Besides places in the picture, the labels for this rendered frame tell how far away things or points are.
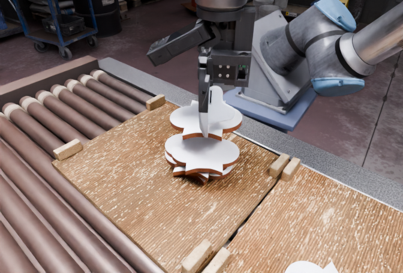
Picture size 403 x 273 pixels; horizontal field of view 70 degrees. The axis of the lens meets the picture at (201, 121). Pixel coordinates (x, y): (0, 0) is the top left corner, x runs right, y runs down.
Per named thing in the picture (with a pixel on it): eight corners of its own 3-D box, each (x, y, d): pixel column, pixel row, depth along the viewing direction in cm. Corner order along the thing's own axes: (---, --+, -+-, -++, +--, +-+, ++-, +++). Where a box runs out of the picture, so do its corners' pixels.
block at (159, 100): (161, 101, 85) (161, 92, 84) (165, 103, 84) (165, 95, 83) (146, 109, 82) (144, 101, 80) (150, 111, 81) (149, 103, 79)
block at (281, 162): (280, 160, 65) (283, 151, 63) (288, 164, 64) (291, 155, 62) (267, 175, 61) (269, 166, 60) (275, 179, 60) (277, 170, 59)
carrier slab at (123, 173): (164, 104, 87) (164, 99, 86) (289, 167, 65) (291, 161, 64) (53, 167, 65) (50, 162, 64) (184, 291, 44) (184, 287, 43)
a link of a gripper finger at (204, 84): (207, 114, 45) (210, 57, 43) (197, 113, 45) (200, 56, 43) (209, 109, 50) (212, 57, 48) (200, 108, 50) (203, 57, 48)
